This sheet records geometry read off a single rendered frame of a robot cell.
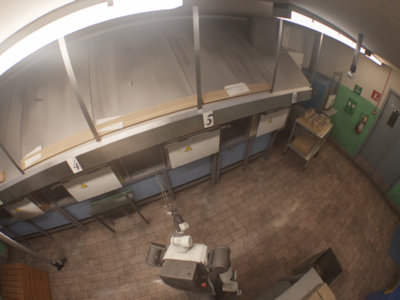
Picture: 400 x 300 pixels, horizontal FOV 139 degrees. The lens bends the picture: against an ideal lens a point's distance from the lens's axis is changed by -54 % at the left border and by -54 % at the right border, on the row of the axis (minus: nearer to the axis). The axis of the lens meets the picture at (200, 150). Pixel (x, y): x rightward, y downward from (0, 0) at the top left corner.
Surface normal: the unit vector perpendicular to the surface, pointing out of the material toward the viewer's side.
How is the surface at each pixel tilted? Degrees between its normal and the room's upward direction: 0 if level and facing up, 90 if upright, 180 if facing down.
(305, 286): 0
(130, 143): 80
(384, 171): 90
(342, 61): 90
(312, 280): 0
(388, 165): 90
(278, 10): 90
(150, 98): 33
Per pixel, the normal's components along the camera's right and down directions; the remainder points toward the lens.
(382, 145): -0.90, 0.32
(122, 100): 0.21, -0.26
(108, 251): -0.04, -0.72
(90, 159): 0.42, 0.47
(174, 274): -0.21, -0.94
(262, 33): -0.24, 0.68
